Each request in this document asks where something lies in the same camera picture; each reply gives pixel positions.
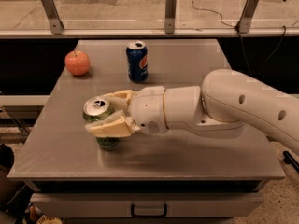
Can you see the green soda can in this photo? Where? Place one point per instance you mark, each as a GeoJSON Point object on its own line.
{"type": "Point", "coordinates": [98, 108]}

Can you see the middle metal bracket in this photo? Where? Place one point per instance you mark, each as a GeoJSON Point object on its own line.
{"type": "Point", "coordinates": [170, 16]}

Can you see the dark round object left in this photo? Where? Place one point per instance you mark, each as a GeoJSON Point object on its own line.
{"type": "Point", "coordinates": [6, 158]}

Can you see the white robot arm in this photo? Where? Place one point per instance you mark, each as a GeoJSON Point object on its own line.
{"type": "Point", "coordinates": [219, 108]}

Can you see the red apple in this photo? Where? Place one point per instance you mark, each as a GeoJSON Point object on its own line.
{"type": "Point", "coordinates": [77, 63]}

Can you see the metal bracket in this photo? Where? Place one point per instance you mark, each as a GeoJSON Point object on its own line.
{"type": "Point", "coordinates": [244, 23]}
{"type": "Point", "coordinates": [56, 25]}
{"type": "Point", "coordinates": [170, 16]}

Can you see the right metal bracket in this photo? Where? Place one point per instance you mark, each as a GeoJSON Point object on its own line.
{"type": "Point", "coordinates": [244, 23]}

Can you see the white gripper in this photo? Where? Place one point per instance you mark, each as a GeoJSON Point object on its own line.
{"type": "Point", "coordinates": [148, 107]}

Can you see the left metal bracket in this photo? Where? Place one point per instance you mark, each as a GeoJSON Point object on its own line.
{"type": "Point", "coordinates": [56, 25]}

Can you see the grey drawer with black handle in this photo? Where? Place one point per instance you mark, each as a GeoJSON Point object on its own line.
{"type": "Point", "coordinates": [100, 205]}

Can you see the black rod on floor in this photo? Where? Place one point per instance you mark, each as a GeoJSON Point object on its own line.
{"type": "Point", "coordinates": [289, 159]}

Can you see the blue Pepsi can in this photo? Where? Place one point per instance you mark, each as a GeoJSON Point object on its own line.
{"type": "Point", "coordinates": [137, 57]}

